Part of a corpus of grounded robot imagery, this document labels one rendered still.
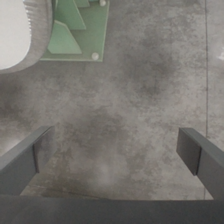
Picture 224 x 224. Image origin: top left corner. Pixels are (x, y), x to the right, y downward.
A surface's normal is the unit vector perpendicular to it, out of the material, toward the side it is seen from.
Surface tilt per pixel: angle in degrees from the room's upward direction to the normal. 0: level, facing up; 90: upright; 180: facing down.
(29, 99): 0
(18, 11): 90
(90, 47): 0
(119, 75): 0
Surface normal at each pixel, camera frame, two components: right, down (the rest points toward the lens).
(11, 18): -0.10, 0.98
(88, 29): -0.14, -0.16
